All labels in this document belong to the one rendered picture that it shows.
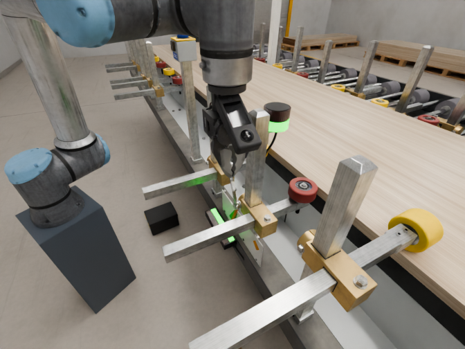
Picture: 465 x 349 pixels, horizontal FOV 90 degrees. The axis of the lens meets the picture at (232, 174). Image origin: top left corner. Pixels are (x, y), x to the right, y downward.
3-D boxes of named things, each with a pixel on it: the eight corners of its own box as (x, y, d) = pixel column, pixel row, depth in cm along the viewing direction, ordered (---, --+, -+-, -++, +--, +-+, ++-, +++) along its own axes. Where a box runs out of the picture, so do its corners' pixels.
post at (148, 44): (160, 118, 167) (145, 41, 138) (159, 115, 170) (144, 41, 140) (165, 117, 168) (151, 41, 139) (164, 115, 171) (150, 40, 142)
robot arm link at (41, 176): (18, 197, 93) (-10, 160, 82) (62, 175, 104) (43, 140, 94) (37, 212, 86) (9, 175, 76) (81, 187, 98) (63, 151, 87)
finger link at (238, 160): (233, 163, 59) (233, 130, 54) (245, 176, 55) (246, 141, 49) (222, 166, 58) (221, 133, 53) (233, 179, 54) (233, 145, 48)
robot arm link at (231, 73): (263, 56, 39) (209, 61, 35) (261, 86, 41) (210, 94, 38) (237, 47, 45) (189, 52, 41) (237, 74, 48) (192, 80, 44)
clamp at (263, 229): (260, 239, 62) (261, 226, 59) (236, 206, 72) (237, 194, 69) (277, 231, 64) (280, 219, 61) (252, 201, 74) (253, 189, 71)
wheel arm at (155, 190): (146, 203, 74) (142, 192, 71) (144, 196, 76) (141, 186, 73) (262, 166, 89) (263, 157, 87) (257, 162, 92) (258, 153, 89)
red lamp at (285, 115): (272, 123, 50) (274, 113, 49) (257, 113, 54) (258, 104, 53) (295, 118, 52) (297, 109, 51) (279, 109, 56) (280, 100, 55)
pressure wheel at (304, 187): (295, 225, 69) (302, 197, 62) (279, 208, 75) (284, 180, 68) (315, 216, 72) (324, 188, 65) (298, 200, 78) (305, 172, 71)
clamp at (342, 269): (344, 314, 38) (353, 300, 35) (292, 251, 48) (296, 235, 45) (369, 297, 40) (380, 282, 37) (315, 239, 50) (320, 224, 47)
